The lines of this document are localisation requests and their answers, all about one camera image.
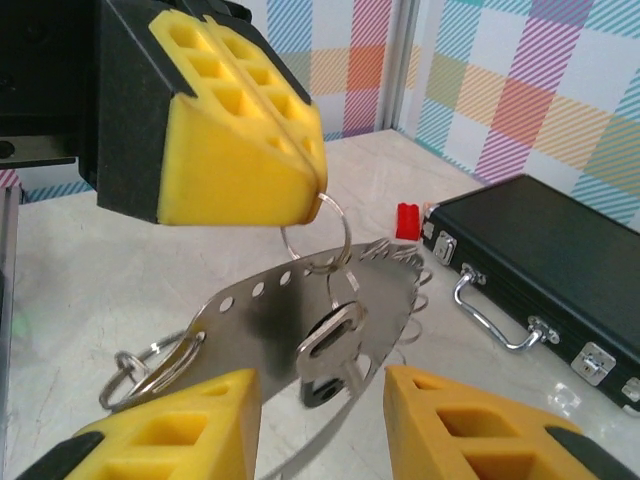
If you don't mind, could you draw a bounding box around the aluminium frame post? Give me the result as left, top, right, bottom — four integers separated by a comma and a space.
380, 0, 417, 135

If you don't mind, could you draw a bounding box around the red block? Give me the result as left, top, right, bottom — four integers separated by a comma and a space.
394, 201, 420, 244

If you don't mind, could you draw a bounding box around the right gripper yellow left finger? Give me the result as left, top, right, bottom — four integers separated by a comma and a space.
14, 368, 264, 480

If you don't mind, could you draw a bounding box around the metal keyring plate with rings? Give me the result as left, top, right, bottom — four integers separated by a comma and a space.
99, 192, 431, 480

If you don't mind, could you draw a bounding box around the key with black tag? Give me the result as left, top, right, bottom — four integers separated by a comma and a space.
293, 264, 369, 407

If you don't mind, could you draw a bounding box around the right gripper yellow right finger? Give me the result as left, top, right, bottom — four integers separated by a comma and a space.
383, 364, 640, 480

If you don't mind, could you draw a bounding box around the black briefcase with metal handle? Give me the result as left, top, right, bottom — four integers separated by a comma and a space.
419, 173, 640, 416

